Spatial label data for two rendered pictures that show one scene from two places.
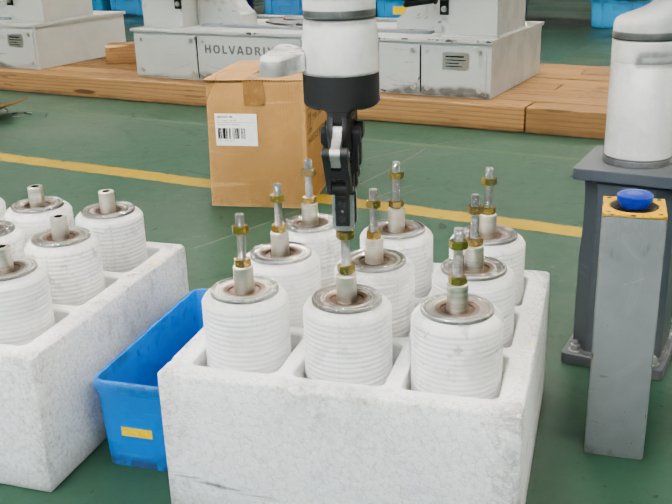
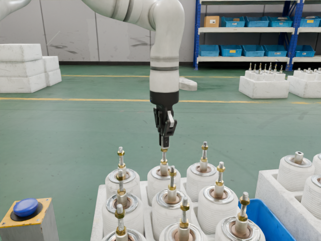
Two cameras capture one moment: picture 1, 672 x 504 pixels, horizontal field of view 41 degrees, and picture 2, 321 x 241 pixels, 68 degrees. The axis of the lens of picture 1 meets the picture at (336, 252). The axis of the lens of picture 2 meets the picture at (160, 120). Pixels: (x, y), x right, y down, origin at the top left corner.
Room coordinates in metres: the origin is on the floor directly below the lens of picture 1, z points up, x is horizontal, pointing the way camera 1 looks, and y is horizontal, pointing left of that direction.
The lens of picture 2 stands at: (1.42, -0.28, 0.62)
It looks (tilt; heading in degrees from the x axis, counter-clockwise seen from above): 19 degrees down; 154
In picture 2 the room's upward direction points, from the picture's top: straight up
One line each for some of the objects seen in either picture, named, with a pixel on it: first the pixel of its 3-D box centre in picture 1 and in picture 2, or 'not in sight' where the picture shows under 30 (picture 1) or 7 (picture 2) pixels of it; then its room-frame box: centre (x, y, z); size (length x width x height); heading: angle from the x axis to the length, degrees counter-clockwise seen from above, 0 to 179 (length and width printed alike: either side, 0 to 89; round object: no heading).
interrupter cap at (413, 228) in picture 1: (396, 229); (183, 237); (1.11, -0.08, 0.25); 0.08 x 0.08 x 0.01
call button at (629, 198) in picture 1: (634, 201); (26, 208); (0.98, -0.34, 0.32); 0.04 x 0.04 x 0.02
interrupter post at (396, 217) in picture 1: (396, 219); (183, 232); (1.11, -0.08, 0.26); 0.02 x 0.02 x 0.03
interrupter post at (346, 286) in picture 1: (346, 288); (164, 169); (0.89, -0.01, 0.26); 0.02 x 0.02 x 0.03
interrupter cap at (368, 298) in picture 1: (346, 299); (164, 172); (0.89, -0.01, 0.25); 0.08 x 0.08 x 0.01
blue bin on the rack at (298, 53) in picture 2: not in sight; (299, 50); (-1.84, 4.36, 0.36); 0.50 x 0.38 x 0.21; 152
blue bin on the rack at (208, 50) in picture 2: not in sight; (208, 50); (-2.73, 2.80, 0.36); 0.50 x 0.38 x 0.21; 152
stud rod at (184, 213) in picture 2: (396, 190); (184, 214); (1.11, -0.08, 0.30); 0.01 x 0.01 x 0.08
